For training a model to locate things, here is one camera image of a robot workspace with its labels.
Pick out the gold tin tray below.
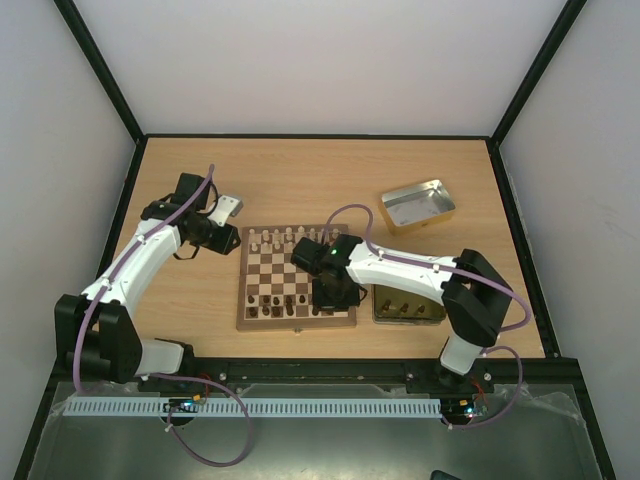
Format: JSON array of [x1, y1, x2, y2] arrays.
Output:
[[372, 285, 447, 326]]

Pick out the wooden chessboard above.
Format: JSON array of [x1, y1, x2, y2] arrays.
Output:
[[236, 224, 357, 332]]

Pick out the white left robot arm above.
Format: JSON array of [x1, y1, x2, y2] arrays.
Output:
[[54, 173, 243, 394]]

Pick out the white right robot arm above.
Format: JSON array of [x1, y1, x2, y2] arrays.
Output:
[[291, 234, 513, 392]]

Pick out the silver tin lid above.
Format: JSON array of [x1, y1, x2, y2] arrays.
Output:
[[380, 179, 456, 236]]

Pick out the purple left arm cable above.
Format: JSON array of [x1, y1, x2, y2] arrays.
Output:
[[72, 163, 253, 466]]

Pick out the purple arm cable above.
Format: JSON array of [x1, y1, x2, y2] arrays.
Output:
[[324, 203, 532, 431], [72, 163, 253, 466]]

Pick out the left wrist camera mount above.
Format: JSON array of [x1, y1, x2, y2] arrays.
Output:
[[207, 195, 244, 227]]

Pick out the white slotted cable duct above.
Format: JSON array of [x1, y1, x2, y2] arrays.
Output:
[[59, 397, 441, 419]]

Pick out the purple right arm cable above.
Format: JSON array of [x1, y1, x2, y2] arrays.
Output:
[[324, 203, 532, 431]]

